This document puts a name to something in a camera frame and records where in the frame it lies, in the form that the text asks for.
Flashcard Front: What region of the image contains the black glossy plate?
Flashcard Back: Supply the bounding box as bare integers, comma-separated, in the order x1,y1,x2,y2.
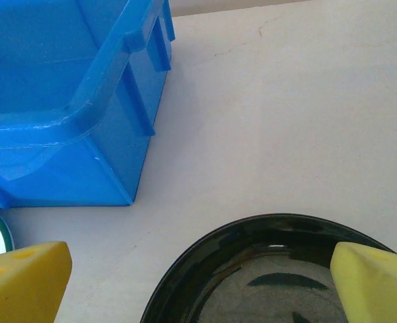
139,213,397,323

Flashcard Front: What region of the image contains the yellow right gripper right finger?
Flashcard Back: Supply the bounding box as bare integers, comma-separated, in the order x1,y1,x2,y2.
329,241,397,323

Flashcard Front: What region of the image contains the blue plastic bin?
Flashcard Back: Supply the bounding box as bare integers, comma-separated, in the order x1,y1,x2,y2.
0,0,176,210

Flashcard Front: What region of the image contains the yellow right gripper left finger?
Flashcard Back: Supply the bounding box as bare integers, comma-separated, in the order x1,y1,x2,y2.
0,241,73,323

